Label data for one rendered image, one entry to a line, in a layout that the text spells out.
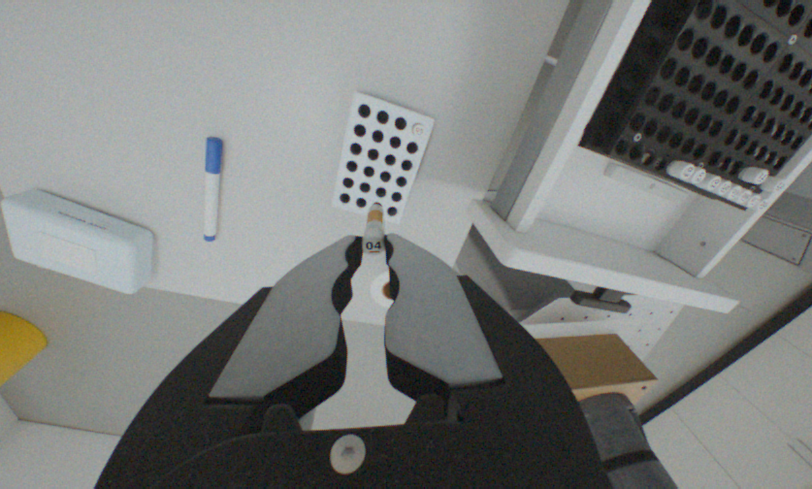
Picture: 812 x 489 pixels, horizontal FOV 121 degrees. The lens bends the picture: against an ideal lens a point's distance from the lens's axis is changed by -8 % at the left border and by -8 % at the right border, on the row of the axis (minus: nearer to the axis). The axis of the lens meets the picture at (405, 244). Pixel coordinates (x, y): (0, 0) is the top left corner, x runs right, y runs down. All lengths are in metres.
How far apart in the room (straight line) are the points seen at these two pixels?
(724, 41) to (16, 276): 2.47
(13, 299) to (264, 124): 2.25
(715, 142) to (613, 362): 0.43
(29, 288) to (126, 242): 1.90
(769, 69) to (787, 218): 0.97
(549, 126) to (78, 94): 0.48
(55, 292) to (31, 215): 1.75
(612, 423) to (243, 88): 0.70
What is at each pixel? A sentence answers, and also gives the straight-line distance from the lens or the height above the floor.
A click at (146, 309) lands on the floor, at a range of 2.00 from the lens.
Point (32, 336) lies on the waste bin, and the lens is 2.59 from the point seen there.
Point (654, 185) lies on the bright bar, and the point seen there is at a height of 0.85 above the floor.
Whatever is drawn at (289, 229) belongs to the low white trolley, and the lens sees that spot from 0.39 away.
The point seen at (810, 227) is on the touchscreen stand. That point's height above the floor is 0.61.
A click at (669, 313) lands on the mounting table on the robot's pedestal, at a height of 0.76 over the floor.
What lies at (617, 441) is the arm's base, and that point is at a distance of 0.60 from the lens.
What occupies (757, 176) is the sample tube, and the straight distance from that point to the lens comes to 0.36.
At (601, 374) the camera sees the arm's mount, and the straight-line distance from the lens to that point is 0.61.
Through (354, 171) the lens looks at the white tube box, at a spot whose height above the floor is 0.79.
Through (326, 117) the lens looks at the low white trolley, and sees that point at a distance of 0.34.
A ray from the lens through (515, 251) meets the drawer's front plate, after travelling 0.22.
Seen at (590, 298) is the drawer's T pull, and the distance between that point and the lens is 0.32.
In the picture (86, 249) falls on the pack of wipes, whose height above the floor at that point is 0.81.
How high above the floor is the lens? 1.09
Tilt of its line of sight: 59 degrees down
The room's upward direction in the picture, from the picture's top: 172 degrees clockwise
